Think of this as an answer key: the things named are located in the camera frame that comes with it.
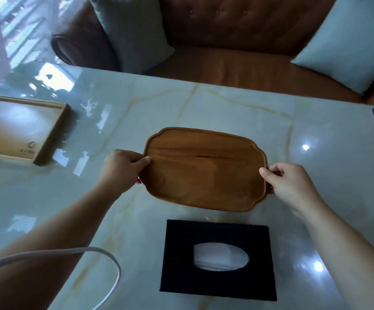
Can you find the person's left hand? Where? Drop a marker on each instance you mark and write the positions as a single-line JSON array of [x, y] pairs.
[[119, 172]]

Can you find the person's right hand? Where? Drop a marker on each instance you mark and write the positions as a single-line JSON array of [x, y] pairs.
[[290, 187]]

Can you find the person's left thumb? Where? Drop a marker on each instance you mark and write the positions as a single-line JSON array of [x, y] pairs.
[[143, 163]]

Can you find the person's right thumb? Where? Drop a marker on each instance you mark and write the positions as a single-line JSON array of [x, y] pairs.
[[266, 178]]

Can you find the scalloped dark wooden tray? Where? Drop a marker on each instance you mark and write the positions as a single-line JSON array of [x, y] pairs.
[[203, 167]]

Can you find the person's right forearm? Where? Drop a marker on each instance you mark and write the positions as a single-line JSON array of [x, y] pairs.
[[351, 255]]

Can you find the person's left forearm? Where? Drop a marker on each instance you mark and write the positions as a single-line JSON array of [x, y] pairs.
[[41, 251]]

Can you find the white tissue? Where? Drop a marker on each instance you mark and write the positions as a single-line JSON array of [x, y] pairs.
[[219, 256]]

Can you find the black tissue box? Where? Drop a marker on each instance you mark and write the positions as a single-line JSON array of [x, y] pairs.
[[219, 287]]

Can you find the square light wooden tray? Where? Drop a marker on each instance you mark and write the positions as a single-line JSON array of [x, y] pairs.
[[19, 129]]

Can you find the pale green cushion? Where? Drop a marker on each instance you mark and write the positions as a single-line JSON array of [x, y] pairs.
[[348, 45], [132, 32]]

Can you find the brown leather sofa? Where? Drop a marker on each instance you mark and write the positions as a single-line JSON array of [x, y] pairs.
[[238, 38]]

